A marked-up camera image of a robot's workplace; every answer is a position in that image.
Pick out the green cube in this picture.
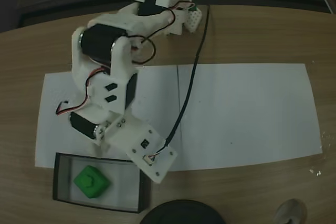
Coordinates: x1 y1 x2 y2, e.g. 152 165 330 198
72 165 113 199

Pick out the black round object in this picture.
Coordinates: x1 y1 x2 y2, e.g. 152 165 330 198
139 199 226 224

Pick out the person's shoe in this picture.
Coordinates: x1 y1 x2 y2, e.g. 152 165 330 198
272 198 308 224

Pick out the white wrist camera mount plate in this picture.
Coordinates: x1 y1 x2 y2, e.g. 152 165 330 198
106 114 177 184

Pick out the black camera cable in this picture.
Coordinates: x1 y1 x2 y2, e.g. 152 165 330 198
149 4 211 162

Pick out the white perforated base plate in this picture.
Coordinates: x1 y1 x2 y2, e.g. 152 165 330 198
183 8 203 34

